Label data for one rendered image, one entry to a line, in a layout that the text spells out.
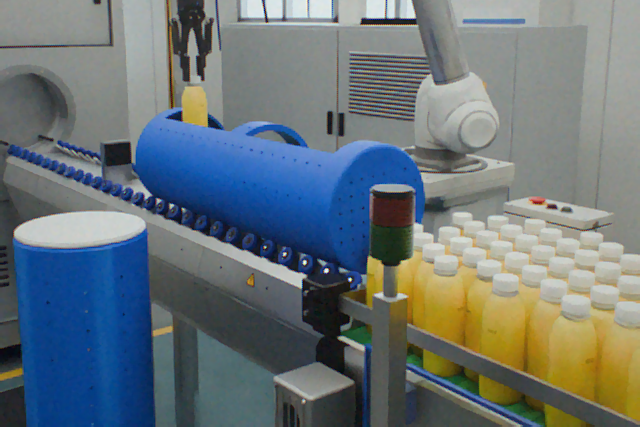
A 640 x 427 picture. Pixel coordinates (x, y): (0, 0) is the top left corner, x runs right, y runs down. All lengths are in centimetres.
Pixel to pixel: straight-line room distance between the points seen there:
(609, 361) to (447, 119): 111
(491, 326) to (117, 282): 84
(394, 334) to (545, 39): 251
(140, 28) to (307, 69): 314
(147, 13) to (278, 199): 561
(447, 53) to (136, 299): 103
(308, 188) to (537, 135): 204
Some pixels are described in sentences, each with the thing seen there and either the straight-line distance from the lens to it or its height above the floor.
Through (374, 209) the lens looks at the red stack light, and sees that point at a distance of 112.
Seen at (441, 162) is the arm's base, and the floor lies 107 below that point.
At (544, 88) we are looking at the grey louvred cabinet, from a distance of 358.
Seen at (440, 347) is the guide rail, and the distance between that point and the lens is 135.
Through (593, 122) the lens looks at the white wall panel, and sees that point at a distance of 469.
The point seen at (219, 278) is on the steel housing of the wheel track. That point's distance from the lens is 203.
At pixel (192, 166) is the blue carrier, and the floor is 112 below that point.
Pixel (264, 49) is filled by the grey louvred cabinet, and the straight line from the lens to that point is 460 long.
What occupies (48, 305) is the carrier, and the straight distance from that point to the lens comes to 179.
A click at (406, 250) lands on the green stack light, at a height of 117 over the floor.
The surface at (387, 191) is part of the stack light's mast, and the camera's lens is 111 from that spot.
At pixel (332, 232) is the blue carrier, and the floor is 107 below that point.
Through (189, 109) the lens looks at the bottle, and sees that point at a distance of 225.
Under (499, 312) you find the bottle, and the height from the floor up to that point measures 105.
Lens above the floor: 150
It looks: 12 degrees down
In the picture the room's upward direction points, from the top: straight up
